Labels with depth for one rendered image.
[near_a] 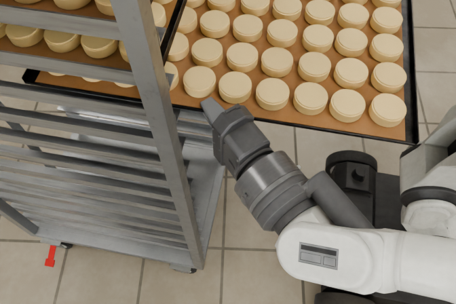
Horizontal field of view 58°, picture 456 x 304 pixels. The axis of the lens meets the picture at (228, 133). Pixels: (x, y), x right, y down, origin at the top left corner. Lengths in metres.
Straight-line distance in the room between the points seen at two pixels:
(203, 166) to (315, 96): 1.03
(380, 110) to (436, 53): 1.75
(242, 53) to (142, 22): 0.25
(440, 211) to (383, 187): 0.54
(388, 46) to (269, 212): 0.35
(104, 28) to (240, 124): 0.21
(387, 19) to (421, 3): 1.85
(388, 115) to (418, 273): 0.24
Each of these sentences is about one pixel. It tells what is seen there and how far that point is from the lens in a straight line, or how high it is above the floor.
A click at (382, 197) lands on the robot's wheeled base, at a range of 1.63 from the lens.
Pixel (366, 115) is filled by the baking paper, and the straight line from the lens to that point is 0.65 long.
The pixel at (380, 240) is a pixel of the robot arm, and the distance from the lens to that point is 0.48.
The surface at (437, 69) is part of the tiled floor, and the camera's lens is 2.29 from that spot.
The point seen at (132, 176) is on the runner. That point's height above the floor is 0.79.
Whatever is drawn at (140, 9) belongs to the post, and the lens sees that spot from 0.43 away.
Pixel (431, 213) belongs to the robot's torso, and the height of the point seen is 0.62.
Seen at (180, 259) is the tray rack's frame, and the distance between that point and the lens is 1.49.
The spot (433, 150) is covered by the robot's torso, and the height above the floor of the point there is 0.70.
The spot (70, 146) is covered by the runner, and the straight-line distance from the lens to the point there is 0.86.
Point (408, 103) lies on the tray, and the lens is 0.68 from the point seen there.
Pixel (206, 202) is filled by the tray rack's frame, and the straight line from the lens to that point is 1.54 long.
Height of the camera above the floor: 1.59
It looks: 60 degrees down
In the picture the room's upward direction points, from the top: straight up
